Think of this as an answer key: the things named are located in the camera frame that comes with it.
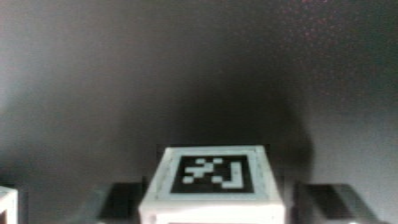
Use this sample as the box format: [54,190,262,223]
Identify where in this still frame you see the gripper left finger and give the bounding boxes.
[89,182,145,224]

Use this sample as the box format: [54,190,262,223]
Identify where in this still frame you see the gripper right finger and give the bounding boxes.
[296,184,381,224]

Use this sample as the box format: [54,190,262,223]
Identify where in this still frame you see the white tagged cube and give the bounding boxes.
[0,186,18,224]
[139,145,287,224]

